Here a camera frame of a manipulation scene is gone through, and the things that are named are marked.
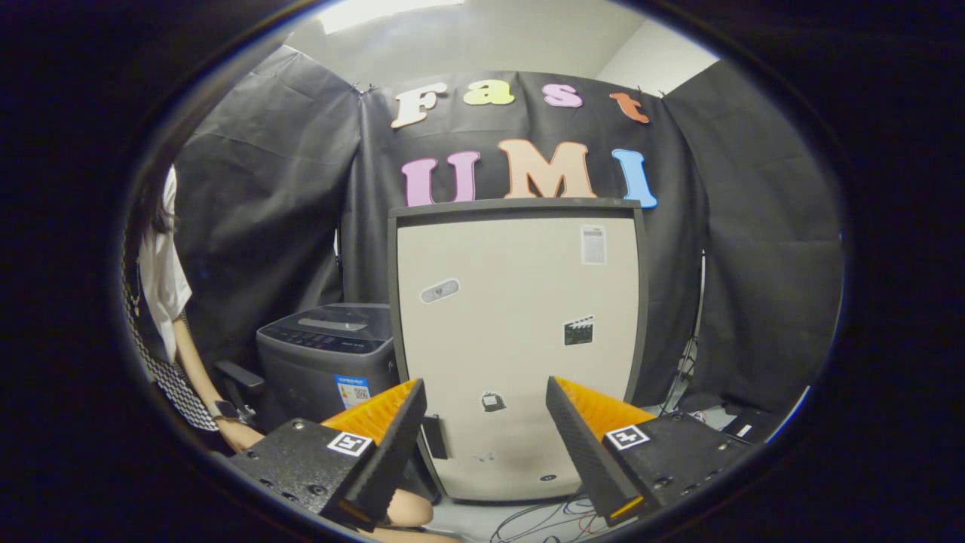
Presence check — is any tangle of floor cables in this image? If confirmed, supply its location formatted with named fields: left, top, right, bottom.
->
left=489, top=494, right=613, bottom=543

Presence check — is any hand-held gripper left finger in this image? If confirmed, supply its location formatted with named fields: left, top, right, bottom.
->
left=225, top=379, right=429, bottom=540

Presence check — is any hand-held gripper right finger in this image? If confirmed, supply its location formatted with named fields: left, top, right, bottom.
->
left=545, top=376, right=753, bottom=529

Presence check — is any dark washing machine lid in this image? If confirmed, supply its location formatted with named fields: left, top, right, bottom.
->
left=280, top=303, right=393, bottom=344

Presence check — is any black box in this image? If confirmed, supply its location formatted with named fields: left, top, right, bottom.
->
left=677, top=392, right=780, bottom=444

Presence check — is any black backdrop cloth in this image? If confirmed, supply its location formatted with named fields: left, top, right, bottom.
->
left=173, top=45, right=844, bottom=414

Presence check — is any black chair armrest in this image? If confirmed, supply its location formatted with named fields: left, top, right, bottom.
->
left=216, top=360, right=266, bottom=391

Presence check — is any grey washing machine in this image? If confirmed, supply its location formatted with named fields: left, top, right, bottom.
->
left=256, top=303, right=400, bottom=432

